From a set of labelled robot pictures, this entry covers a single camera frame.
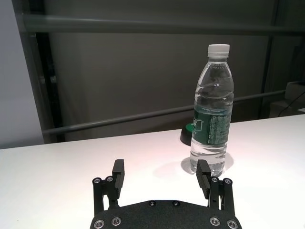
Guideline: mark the thin grey horizontal rail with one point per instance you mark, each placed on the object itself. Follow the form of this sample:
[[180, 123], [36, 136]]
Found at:
[[119, 118]]

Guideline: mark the grey vertical frame post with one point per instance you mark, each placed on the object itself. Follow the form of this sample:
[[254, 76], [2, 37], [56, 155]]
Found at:
[[268, 71]]

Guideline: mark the thick grey horizontal rail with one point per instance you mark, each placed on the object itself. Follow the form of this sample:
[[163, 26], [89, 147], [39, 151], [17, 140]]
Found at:
[[143, 23]]

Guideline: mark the clear water bottle green label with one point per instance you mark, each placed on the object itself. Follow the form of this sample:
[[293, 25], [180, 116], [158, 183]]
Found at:
[[212, 107]]

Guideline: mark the dark vertical frame post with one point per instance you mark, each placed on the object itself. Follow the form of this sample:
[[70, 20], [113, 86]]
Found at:
[[45, 83]]

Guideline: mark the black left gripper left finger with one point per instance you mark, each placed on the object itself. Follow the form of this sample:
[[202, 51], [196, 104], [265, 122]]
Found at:
[[118, 177]]

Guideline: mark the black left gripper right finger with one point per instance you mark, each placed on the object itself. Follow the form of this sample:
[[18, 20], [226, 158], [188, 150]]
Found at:
[[203, 179]]

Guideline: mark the green push button black base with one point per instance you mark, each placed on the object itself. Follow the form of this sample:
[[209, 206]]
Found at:
[[186, 136]]

